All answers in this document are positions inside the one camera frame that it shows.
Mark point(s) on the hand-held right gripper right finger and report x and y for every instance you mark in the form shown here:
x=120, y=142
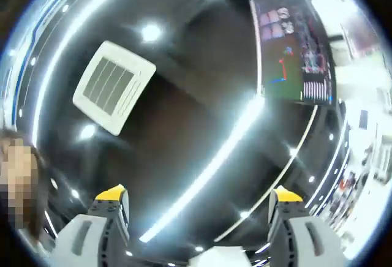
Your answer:
x=301, y=236

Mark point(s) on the person with blurred face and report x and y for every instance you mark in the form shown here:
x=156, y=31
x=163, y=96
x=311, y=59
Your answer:
x=41, y=193

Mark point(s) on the white ceiling air conditioner vent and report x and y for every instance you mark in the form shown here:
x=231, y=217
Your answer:
x=114, y=87

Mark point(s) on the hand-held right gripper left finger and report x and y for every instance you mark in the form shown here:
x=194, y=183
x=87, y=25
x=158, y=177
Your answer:
x=92, y=233

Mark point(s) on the long white ceiling light strip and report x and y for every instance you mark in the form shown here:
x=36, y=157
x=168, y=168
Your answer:
x=205, y=169

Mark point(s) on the large display screen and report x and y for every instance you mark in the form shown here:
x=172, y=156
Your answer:
x=292, y=51

